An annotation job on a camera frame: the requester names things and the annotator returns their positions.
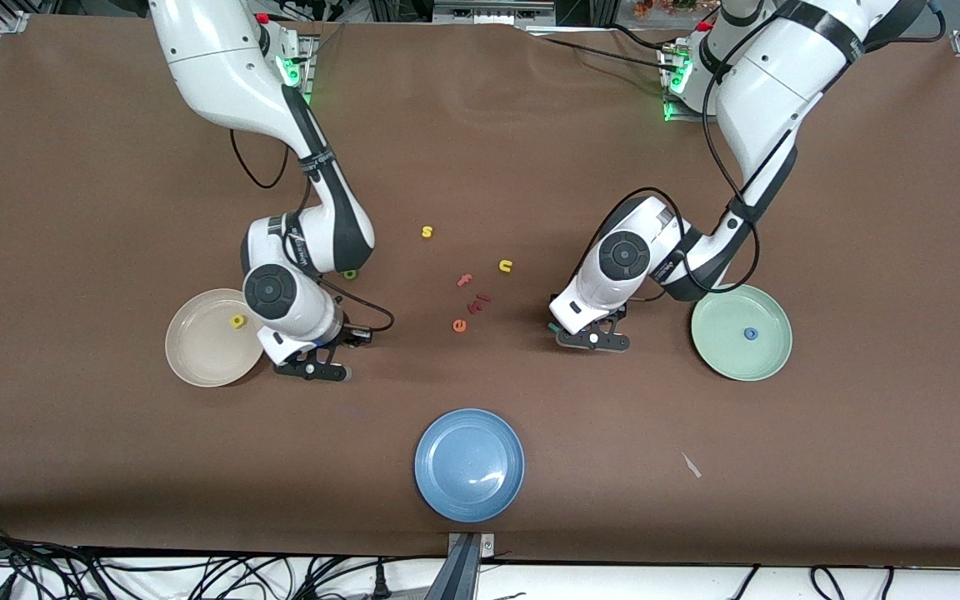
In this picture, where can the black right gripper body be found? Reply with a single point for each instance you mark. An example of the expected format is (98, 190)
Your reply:
(349, 337)

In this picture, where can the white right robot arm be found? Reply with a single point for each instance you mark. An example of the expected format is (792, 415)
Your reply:
(222, 58)

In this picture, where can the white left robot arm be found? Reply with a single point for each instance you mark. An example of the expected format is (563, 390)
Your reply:
(772, 92)

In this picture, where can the beige brown plate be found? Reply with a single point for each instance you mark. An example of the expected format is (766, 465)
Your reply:
(205, 342)

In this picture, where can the light green plate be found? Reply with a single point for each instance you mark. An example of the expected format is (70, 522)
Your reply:
(747, 358)

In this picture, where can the blue plate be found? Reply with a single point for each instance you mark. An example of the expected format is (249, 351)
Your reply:
(469, 465)

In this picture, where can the white tape scrap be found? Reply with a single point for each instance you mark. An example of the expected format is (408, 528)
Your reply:
(691, 465)

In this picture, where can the orange decoration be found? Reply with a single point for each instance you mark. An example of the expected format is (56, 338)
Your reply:
(663, 7)

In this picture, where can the grey metal box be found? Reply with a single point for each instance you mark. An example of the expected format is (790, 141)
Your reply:
(492, 10)

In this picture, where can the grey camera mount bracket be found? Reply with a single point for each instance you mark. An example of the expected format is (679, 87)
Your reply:
(463, 567)

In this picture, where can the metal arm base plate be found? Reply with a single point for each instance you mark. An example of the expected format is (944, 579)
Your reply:
(670, 79)
(307, 50)

